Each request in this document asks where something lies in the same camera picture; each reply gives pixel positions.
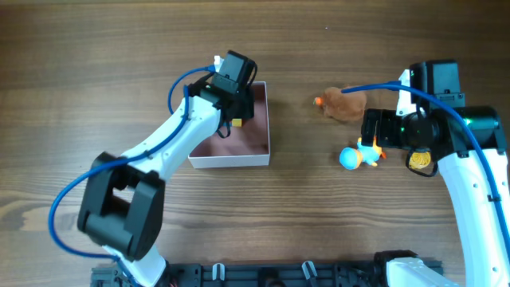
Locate right blue cable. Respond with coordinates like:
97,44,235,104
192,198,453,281
340,80,510,256

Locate brown plush toy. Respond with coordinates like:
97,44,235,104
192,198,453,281
313,87,367,122

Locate left blue cable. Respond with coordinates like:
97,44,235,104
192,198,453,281
47,65,218,287

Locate blue cable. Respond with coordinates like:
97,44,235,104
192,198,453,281
47,65,218,287
340,80,510,256

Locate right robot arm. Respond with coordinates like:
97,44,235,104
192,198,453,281
361,60,509,286

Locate blue orange toy figure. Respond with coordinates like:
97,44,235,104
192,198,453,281
339,137,386,170

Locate pink white open box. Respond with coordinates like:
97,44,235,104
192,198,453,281
188,81,271,169

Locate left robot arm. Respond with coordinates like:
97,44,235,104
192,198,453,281
77,50,257,286

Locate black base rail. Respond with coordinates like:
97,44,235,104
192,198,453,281
90,259,444,287

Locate colourful two-by-two puzzle cube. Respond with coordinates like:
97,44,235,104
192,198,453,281
230,119,243,128

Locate yellow round token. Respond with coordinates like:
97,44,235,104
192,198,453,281
407,151,431,170

